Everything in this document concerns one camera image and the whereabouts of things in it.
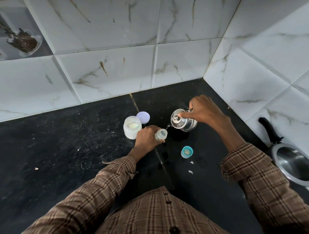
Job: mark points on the person's left forearm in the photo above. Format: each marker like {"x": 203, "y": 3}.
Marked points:
{"x": 96, "y": 185}

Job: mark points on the brown plaid shirt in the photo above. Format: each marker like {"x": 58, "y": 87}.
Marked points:
{"x": 159, "y": 212}

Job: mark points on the person's right hand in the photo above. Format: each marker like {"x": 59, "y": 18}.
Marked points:
{"x": 207, "y": 111}

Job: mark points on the person's left thumb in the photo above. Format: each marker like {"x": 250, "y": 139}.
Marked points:
{"x": 158, "y": 142}

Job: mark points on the person's right forearm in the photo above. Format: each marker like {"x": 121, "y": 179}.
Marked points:
{"x": 256, "y": 173}

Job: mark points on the teal bottle cap with nipple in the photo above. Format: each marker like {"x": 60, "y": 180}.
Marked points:
{"x": 186, "y": 152}

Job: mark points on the jar of white powder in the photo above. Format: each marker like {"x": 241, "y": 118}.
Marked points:
{"x": 131, "y": 127}

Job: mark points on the person's left hand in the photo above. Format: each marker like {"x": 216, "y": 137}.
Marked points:
{"x": 145, "y": 140}

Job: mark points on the pale purple jar lid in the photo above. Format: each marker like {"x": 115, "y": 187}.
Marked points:
{"x": 143, "y": 117}

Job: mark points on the clear baby bottle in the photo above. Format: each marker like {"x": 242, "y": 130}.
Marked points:
{"x": 161, "y": 135}

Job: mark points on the small steel kettle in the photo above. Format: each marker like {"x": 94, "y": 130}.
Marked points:
{"x": 182, "y": 121}

